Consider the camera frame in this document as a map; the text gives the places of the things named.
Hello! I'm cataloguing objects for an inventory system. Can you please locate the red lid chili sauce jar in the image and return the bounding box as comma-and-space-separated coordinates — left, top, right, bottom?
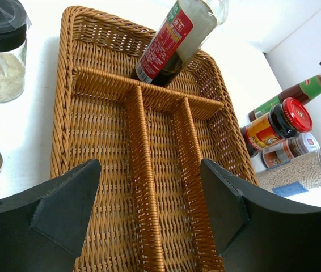
240, 97, 313, 157

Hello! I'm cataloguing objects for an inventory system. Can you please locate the white lid small sauce jar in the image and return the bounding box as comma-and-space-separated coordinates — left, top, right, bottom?
261, 133, 320, 168

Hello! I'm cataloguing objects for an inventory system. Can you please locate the brown wicker divided basket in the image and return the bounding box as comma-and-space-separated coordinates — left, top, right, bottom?
50, 6, 257, 271

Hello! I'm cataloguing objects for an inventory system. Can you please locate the tall dark soy sauce bottle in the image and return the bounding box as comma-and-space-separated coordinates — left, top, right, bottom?
130, 0, 229, 87

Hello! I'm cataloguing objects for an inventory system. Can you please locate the silver lid white peppercorn jar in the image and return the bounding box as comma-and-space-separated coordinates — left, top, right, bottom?
256, 148, 321, 198

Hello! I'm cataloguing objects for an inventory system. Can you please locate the black lid white powder jar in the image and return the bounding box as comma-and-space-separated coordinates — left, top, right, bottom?
0, 1, 31, 103

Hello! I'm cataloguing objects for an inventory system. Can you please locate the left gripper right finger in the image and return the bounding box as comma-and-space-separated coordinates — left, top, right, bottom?
200, 159, 321, 271

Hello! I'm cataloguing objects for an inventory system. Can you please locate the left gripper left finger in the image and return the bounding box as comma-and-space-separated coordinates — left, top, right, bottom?
0, 159, 102, 271

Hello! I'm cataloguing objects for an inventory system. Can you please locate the green label yellow cap bottle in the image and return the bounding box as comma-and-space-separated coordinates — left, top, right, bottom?
248, 73, 321, 122

